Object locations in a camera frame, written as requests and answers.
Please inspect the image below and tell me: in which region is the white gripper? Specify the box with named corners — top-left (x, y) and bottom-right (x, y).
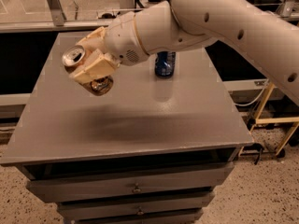
top-left (69, 12), bottom-right (149, 84)

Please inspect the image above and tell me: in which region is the crushed orange soda can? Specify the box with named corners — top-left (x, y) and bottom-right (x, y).
top-left (62, 45), bottom-right (119, 96)

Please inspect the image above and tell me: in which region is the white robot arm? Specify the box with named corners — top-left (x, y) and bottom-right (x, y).
top-left (63, 0), bottom-right (299, 105)

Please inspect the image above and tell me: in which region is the blue soda can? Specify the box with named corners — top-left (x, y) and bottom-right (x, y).
top-left (155, 51), bottom-right (176, 78)

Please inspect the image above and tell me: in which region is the grey drawer cabinet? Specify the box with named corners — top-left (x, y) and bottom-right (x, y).
top-left (0, 30), bottom-right (254, 224)

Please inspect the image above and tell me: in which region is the bottom grey drawer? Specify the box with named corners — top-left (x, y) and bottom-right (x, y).
top-left (64, 208), bottom-right (205, 224)

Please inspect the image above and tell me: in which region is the grey drawer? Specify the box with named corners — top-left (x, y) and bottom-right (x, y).
top-left (27, 162), bottom-right (234, 203)
top-left (58, 191), bottom-right (214, 220)
top-left (64, 208), bottom-right (205, 224)

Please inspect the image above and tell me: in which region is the top grey drawer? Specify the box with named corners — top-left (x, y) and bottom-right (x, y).
top-left (27, 162), bottom-right (234, 203)

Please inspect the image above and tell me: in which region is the middle grey drawer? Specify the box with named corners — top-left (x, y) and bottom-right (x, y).
top-left (58, 191), bottom-right (214, 220)

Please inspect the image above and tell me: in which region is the yellow metal stand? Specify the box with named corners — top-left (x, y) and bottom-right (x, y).
top-left (238, 81), bottom-right (299, 164)

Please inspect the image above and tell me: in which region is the white cable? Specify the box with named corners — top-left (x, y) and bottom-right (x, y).
top-left (234, 77), bottom-right (270, 108)

